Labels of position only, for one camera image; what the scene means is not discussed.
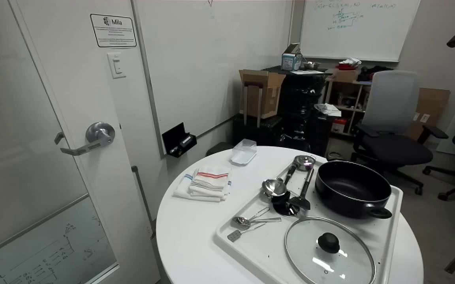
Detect wall whiteboard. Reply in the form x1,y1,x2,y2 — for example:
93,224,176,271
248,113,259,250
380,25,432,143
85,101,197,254
300,0,420,61

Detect steel ladle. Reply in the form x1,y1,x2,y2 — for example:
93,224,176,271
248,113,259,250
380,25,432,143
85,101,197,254
260,165,295,198

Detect glass pot lid black knob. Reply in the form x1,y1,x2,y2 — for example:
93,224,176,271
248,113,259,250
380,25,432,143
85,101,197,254
284,217,374,284

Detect white light switch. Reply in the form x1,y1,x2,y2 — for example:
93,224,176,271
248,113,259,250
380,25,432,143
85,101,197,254
107,52,124,79

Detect black plastic spoon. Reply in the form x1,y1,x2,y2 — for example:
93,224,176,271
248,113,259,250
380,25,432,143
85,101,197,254
271,168,312,216

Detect steel strainer spoon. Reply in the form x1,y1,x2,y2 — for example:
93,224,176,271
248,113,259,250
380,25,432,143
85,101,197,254
293,154,315,172

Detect black cooking pot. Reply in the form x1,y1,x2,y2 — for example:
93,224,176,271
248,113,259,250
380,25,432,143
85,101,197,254
314,161,391,219

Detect clear plastic container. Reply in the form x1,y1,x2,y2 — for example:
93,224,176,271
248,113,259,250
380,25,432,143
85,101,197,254
229,138,255,165

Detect round white table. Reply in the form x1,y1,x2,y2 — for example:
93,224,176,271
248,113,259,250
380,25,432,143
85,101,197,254
156,146,423,284

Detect cardboard box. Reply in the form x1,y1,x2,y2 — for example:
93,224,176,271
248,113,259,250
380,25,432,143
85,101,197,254
238,69,284,118

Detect silver door handle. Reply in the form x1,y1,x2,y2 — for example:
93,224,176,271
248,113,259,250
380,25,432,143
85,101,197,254
60,121,115,156

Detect white plastic tray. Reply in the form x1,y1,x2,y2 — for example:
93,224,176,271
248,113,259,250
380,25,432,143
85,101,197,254
213,187,402,284

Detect grey office chair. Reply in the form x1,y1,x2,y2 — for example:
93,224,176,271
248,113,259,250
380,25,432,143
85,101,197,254
350,71,447,195

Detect wooden shelf unit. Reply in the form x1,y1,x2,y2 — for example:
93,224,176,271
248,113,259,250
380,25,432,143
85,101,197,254
322,69,371,137

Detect black marker holder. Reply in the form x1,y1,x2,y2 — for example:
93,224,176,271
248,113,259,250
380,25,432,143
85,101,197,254
162,123,197,157

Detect steel measuring spoons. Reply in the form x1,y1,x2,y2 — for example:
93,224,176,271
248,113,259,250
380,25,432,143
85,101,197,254
230,206,279,230

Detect black cabinet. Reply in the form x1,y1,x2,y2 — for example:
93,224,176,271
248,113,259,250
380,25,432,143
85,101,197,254
278,71,327,154

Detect white door sign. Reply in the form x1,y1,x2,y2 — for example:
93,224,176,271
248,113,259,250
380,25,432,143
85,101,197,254
90,14,137,47

